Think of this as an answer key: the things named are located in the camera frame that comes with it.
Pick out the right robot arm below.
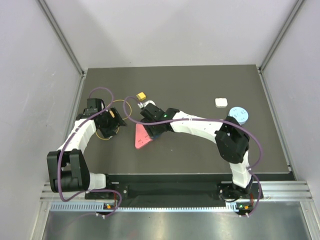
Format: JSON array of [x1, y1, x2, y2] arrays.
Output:
[[139, 100, 253, 198]]

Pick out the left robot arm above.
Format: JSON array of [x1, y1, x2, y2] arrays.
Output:
[[46, 98, 127, 199]]

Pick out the white square power adapter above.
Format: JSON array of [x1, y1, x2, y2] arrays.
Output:
[[215, 98, 228, 108]]

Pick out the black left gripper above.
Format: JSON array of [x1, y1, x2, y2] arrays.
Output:
[[98, 106, 127, 138]]

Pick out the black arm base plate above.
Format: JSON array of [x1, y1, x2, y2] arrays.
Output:
[[107, 173, 263, 201]]

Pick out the light blue slotted cable duct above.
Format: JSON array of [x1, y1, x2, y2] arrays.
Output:
[[49, 201, 253, 213]]

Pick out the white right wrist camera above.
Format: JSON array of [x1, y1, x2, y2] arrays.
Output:
[[137, 100, 156, 109]]

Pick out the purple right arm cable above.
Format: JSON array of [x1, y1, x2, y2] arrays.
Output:
[[123, 95, 264, 173]]

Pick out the yellow plug adapter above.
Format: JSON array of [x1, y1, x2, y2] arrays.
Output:
[[136, 92, 147, 102]]

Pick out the pink triangular power strip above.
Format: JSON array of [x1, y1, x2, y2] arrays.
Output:
[[134, 123, 153, 150]]

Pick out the round light blue power strip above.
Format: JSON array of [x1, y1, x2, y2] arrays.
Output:
[[228, 106, 249, 126]]

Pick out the blue cube power socket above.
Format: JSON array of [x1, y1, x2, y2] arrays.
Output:
[[151, 133, 162, 140]]

